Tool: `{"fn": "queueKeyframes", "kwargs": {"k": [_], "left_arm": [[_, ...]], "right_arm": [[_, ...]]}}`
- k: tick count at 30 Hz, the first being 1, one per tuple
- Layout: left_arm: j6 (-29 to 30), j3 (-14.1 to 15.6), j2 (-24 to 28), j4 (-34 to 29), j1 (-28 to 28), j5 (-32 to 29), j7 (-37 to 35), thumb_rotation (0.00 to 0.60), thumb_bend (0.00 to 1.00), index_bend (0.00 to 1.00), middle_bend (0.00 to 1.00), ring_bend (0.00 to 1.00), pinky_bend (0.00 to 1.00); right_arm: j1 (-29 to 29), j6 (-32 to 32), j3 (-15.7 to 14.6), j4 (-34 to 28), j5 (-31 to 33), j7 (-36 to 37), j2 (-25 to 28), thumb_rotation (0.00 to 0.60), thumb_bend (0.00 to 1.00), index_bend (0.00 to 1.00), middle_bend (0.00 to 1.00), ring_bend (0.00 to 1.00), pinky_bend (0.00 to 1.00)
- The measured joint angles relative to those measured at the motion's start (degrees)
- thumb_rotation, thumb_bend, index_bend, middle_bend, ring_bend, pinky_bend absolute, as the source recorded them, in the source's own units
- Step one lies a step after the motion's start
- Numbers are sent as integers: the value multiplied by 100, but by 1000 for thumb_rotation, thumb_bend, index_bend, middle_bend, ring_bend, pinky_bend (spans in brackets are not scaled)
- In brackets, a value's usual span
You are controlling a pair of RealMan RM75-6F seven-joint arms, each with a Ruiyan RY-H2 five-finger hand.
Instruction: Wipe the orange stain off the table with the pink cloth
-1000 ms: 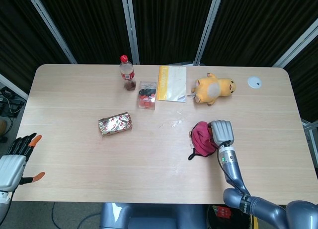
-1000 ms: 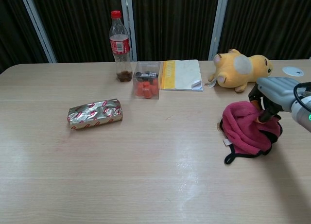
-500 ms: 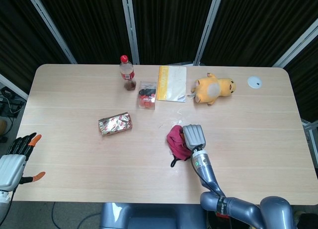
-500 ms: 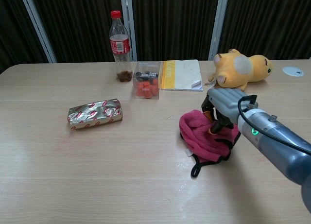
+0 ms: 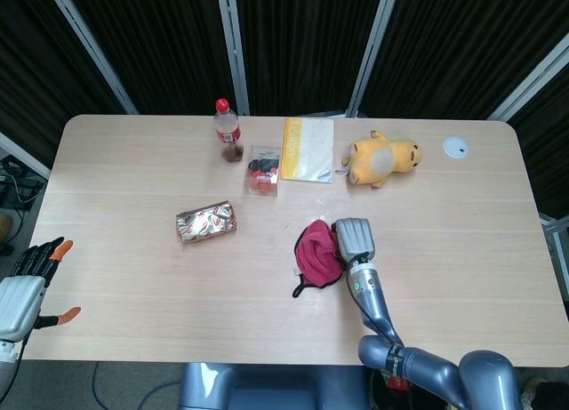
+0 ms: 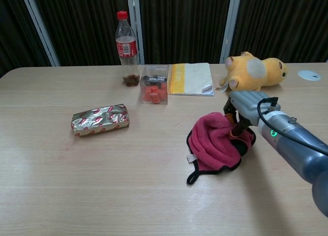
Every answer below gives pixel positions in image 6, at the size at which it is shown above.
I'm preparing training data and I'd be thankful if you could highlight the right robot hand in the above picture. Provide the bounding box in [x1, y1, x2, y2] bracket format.
[223, 90, 274, 139]

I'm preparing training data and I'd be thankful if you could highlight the pink cloth with black trim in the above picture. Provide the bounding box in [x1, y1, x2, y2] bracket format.
[186, 112, 257, 185]

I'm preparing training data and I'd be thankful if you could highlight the cola bottle with red cap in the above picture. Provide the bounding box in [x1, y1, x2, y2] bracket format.
[115, 11, 140, 88]

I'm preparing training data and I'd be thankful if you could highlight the yellow plush toy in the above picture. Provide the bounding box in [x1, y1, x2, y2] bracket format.
[218, 51, 289, 92]

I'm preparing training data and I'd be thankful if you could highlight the yellow and white notebook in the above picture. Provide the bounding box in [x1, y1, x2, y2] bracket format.
[169, 62, 215, 97]

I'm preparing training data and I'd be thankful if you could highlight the clear box of orange caps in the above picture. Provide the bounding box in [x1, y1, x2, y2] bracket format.
[139, 64, 171, 105]

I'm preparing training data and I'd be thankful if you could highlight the gold foil snack package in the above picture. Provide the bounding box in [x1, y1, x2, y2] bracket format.
[70, 104, 131, 139]

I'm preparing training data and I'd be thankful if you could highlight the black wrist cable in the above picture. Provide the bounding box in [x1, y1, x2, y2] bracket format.
[257, 97, 328, 155]

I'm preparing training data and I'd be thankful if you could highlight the white round cable grommet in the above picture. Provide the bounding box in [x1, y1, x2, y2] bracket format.
[297, 69, 321, 81]

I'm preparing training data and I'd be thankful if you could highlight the grey partition frame post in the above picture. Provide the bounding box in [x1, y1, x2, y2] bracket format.
[19, 0, 61, 67]
[126, 0, 146, 66]
[219, 0, 242, 64]

